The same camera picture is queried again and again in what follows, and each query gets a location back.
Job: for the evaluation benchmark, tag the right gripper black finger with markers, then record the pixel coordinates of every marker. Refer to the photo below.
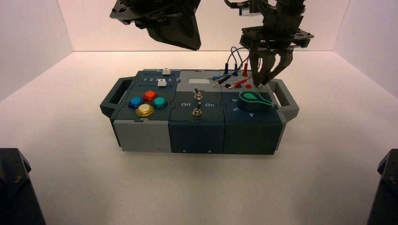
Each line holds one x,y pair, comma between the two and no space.
281,65
256,66

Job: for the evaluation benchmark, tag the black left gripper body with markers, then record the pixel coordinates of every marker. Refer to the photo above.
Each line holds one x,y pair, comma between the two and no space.
146,11

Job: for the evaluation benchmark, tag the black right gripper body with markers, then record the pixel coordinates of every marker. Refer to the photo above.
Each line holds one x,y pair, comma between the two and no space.
276,35

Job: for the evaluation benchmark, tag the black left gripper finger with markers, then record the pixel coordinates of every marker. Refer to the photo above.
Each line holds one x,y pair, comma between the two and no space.
180,32

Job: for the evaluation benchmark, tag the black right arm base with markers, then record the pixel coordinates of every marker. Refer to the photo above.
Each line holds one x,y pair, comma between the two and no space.
385,192

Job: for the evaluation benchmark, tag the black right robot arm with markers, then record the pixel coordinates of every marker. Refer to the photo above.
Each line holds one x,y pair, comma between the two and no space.
287,6

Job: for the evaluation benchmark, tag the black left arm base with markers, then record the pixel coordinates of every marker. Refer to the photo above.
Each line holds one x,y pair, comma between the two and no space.
15,192

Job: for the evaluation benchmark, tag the red panel socket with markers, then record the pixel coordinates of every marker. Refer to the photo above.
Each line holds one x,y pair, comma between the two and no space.
247,86

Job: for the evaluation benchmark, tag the green pointer rotary knob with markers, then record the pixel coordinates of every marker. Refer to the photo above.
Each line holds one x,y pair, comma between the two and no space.
253,100

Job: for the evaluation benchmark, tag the black panel socket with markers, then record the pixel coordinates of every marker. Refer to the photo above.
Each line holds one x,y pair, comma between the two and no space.
227,85

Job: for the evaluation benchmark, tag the white slider knob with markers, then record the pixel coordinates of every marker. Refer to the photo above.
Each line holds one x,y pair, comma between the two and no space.
166,71
161,82

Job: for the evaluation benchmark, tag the red round push button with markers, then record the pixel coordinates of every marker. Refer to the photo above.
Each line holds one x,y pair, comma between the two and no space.
150,95

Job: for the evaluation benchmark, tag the teal round push button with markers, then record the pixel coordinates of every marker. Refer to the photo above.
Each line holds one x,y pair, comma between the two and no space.
160,102

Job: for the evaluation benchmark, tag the blue round push button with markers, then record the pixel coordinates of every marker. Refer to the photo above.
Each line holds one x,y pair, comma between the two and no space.
136,102

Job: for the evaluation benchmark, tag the yellow round push button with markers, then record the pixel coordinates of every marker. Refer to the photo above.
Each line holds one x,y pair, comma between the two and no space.
145,110

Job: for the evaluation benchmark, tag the dark grey modular control box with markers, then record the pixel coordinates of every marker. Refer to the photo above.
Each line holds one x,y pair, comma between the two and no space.
196,133

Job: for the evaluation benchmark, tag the metal toggle switch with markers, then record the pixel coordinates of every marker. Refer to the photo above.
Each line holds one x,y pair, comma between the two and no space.
196,110
196,93

